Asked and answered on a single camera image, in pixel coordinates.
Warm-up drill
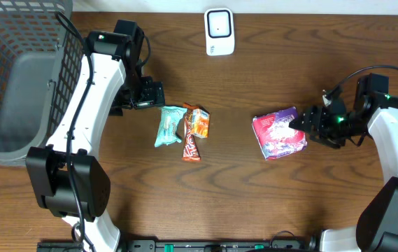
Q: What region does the purple snack package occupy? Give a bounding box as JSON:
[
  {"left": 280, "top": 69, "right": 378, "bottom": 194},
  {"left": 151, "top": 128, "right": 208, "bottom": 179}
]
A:
[{"left": 252, "top": 106, "right": 308, "bottom": 160}]

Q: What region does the teal snack wrapper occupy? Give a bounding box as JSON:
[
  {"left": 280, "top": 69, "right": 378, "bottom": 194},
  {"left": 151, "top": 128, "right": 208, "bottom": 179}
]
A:
[{"left": 154, "top": 106, "right": 187, "bottom": 148}]

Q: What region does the orange juice carton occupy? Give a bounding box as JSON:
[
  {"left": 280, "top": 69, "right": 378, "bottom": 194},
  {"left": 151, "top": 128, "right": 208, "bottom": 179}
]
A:
[{"left": 190, "top": 108, "right": 210, "bottom": 138}]

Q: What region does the orange chocolate bar wrapper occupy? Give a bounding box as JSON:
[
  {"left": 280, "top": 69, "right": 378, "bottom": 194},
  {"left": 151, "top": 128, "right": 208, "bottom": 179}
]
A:
[{"left": 182, "top": 103, "right": 201, "bottom": 162}]

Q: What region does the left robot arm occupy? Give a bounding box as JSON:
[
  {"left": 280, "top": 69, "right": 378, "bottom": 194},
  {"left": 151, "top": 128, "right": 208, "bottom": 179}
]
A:
[{"left": 25, "top": 20, "right": 165, "bottom": 251}]

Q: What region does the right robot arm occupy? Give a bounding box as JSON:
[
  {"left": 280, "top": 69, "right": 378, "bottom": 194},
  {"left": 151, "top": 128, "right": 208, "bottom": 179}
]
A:
[{"left": 290, "top": 73, "right": 398, "bottom": 251}]

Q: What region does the white barcode scanner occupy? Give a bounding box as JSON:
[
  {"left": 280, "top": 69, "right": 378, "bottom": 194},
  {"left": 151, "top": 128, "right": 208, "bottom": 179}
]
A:
[{"left": 204, "top": 8, "right": 235, "bottom": 56}]

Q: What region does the grey plastic mesh basket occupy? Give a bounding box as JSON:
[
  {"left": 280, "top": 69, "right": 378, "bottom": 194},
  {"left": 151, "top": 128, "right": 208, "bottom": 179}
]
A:
[{"left": 0, "top": 0, "right": 83, "bottom": 166}]

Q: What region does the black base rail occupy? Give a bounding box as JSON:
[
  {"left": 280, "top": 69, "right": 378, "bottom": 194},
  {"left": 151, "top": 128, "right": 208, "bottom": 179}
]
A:
[{"left": 35, "top": 237, "right": 318, "bottom": 252}]

